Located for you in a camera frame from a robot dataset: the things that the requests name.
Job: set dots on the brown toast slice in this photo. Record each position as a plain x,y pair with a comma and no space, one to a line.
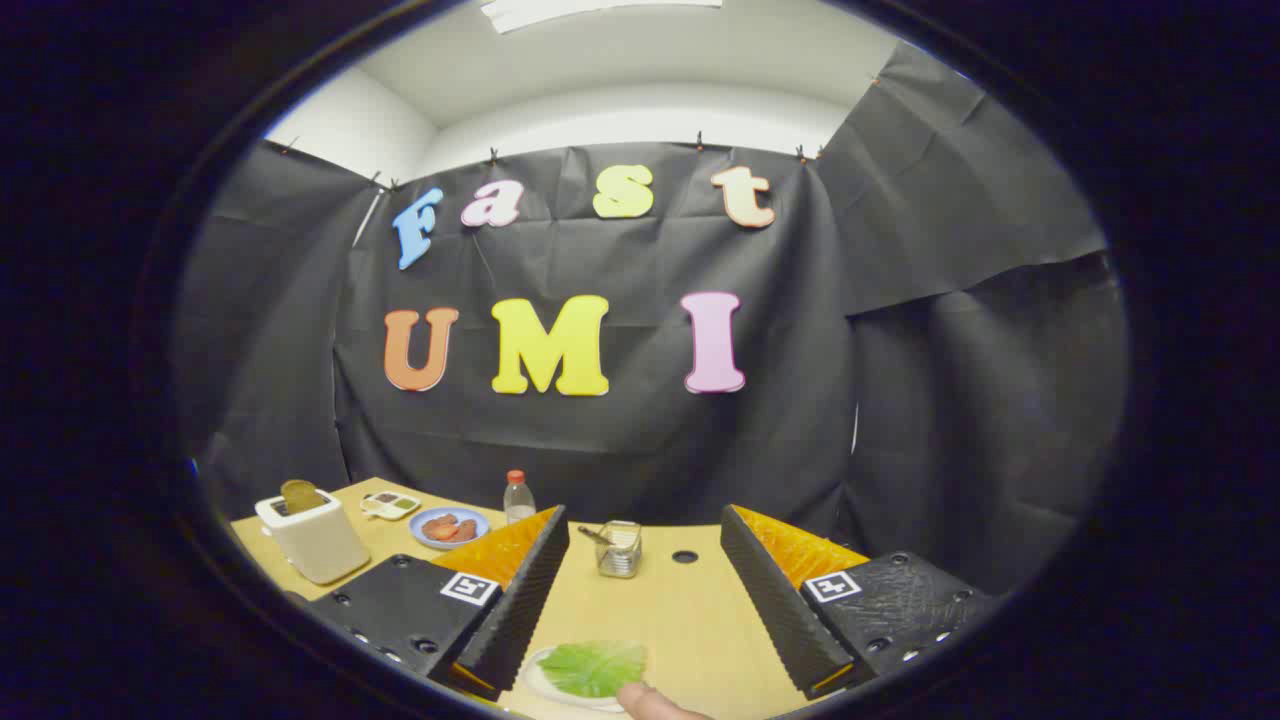
298,495

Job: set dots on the white seasoning tray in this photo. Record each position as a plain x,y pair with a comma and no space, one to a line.
392,505

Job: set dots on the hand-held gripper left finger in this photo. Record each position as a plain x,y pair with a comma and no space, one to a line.
520,610

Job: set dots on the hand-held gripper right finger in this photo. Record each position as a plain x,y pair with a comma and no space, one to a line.
775,610

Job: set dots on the blue round plate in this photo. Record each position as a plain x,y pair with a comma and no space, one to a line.
482,522

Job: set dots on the white square plate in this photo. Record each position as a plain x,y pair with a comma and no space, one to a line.
548,694

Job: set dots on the clear plastic water bottle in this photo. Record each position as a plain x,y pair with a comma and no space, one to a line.
518,500

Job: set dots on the brown meat patty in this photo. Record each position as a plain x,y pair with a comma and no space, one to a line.
438,524
465,531

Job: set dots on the cream white toaster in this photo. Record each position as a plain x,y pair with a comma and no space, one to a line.
320,545

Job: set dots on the metal utensil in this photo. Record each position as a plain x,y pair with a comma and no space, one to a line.
592,535

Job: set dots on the green lettuce leaf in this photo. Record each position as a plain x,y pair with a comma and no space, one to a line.
595,668

